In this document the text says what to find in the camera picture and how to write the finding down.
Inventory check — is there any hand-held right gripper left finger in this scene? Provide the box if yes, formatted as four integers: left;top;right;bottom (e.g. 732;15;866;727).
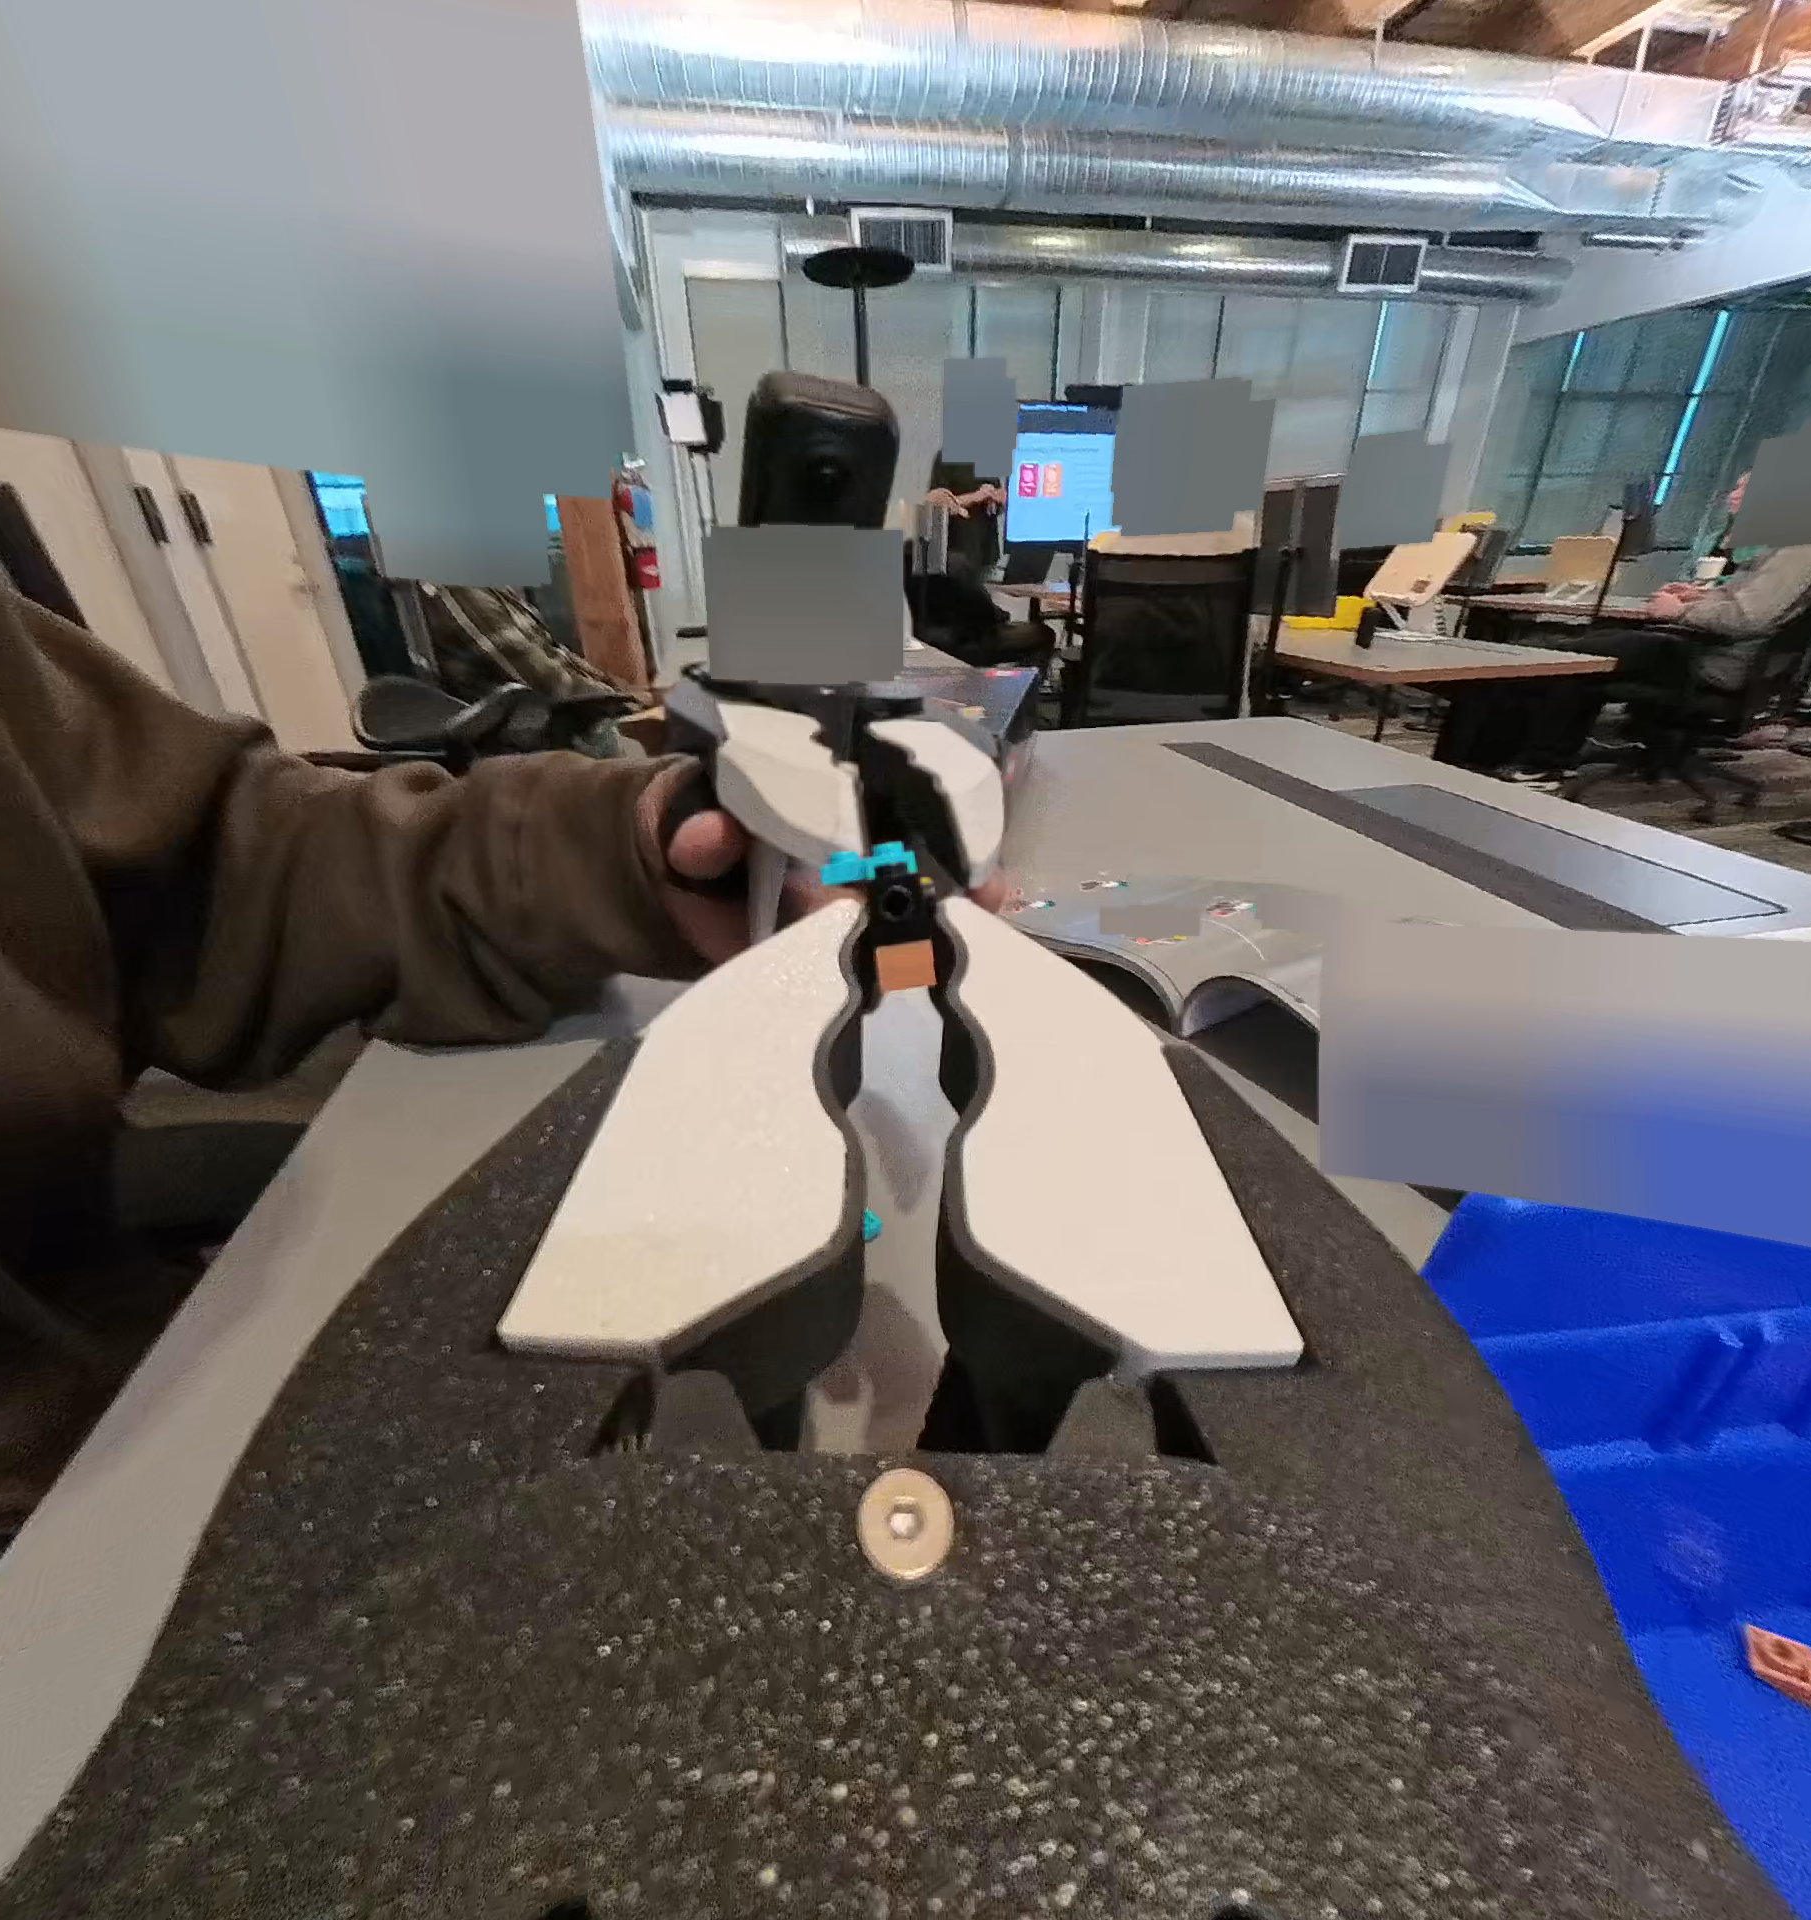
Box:
495;898;866;1395

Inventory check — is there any black office chair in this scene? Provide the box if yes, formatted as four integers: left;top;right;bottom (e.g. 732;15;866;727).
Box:
350;674;546;771

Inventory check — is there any blue storage bin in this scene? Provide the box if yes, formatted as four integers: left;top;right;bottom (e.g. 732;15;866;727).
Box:
1423;1147;1811;1920

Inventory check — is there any person's left forearm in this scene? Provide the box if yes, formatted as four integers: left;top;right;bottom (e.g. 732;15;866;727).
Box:
0;509;703;1098

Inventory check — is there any white cabinet row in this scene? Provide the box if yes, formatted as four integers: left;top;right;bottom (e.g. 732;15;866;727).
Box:
0;421;360;751

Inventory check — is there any yellow and black brick assembly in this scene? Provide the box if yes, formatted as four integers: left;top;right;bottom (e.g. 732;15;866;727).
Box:
864;863;943;996

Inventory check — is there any person in brown jacket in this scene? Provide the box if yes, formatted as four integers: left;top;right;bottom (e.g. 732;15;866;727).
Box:
0;509;380;1545

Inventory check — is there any printed brick set box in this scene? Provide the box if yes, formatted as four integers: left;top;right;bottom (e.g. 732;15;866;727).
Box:
905;660;1043;753

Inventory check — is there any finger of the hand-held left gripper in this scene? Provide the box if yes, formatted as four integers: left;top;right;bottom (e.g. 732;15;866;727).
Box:
883;720;1009;890
713;700;866;872

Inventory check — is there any brick instruction booklet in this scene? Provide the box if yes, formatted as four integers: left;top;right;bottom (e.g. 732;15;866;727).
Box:
995;872;1329;1035

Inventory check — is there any wooden table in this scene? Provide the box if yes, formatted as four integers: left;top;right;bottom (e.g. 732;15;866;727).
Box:
1261;619;1620;709

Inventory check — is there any wall display screen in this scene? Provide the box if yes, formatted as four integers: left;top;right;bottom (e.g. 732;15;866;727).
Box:
1001;398;1123;548

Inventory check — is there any silver air duct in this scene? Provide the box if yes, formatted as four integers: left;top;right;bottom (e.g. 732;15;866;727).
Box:
781;219;1577;307
581;0;1746;141
603;106;1672;219

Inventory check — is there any black floor lamp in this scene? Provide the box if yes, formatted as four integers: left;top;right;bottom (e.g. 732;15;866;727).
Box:
801;246;918;395

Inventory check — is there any grey desk cable flap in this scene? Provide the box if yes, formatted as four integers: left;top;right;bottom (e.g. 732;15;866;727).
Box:
1163;736;1790;932

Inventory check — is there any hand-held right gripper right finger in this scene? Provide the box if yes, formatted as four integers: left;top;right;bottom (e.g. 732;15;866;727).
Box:
933;883;1307;1395

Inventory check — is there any black mesh chair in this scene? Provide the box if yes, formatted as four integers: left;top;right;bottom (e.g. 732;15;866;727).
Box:
1057;535;1264;731

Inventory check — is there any person's left hand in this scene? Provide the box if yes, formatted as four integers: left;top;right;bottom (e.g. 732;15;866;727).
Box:
645;756;835;966

